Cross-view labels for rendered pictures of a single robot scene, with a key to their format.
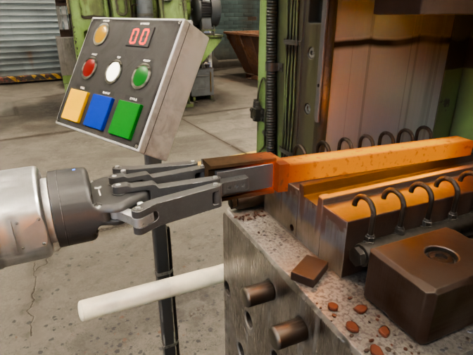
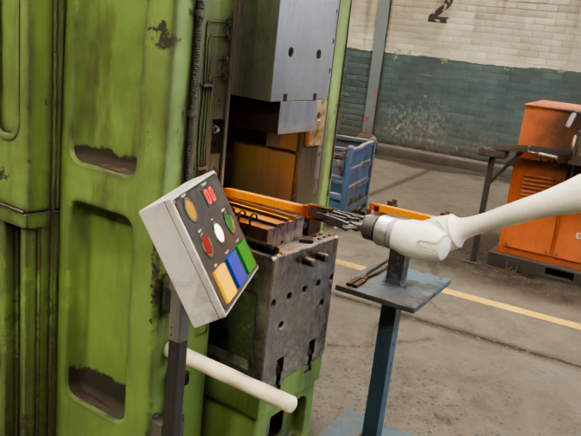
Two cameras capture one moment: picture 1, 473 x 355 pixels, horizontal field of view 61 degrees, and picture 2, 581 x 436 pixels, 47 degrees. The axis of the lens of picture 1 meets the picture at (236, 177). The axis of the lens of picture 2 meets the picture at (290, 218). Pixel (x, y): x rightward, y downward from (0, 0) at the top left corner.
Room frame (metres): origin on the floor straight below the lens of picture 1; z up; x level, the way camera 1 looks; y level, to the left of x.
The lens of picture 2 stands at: (1.60, 1.63, 1.55)
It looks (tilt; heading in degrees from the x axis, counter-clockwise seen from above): 15 degrees down; 237
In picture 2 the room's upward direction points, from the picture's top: 6 degrees clockwise
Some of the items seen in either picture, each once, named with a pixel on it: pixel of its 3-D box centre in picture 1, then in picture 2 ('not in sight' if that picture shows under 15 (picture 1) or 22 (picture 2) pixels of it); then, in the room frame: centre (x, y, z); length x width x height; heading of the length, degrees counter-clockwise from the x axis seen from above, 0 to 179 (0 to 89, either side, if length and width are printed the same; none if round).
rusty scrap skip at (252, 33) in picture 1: (275, 57); not in sight; (7.71, -0.72, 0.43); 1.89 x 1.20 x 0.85; 30
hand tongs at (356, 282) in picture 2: not in sight; (384, 266); (-0.09, -0.26, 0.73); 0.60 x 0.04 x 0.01; 28
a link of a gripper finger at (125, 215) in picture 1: (124, 213); not in sight; (0.34, 0.11, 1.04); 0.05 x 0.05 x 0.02; 19
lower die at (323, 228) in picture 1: (412, 187); (233, 215); (0.58, -0.28, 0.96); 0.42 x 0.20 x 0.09; 114
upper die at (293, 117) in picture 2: not in sight; (243, 106); (0.58, -0.28, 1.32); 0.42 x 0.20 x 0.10; 114
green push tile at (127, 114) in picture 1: (127, 120); (244, 257); (0.81, 0.23, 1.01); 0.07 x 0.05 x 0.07; 49
